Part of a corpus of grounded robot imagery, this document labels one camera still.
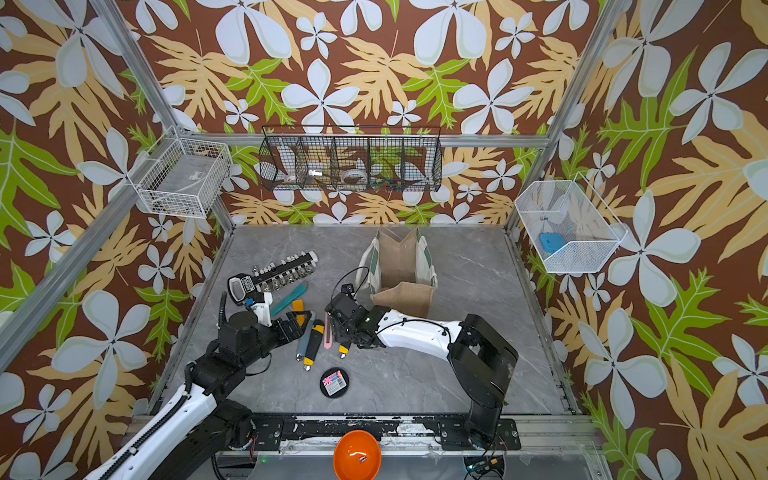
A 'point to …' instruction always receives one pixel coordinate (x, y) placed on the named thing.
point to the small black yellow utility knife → (344, 349)
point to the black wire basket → (367, 159)
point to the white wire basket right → (573, 210)
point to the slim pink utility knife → (328, 331)
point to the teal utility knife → (302, 288)
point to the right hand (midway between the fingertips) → (340, 325)
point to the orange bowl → (357, 456)
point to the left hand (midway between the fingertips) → (302, 314)
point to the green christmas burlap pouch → (400, 276)
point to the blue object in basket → (551, 242)
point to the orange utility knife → (298, 305)
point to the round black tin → (334, 382)
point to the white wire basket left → (182, 177)
